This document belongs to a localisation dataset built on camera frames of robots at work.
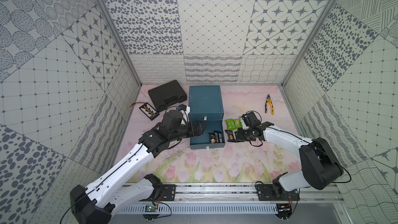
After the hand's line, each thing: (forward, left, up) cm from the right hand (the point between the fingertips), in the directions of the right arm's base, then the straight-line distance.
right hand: (240, 137), depth 90 cm
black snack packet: (0, +5, 0) cm, 5 cm away
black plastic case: (+31, +49, +3) cm, 58 cm away
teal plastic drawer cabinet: (+10, +20, +19) cm, 30 cm away
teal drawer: (-5, +22, +6) cm, 24 cm away
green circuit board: (-35, +46, -4) cm, 58 cm away
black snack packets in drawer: (-4, +15, +8) cm, 17 cm away
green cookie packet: (+10, +3, -2) cm, 11 cm away
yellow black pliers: (+25, -22, -2) cm, 33 cm away
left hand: (-4, +22, +23) cm, 32 cm away
